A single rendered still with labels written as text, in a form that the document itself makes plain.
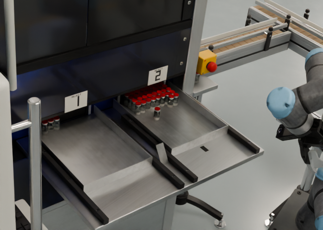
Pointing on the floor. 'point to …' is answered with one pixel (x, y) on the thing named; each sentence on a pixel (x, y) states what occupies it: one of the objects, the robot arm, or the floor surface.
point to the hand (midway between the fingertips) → (320, 148)
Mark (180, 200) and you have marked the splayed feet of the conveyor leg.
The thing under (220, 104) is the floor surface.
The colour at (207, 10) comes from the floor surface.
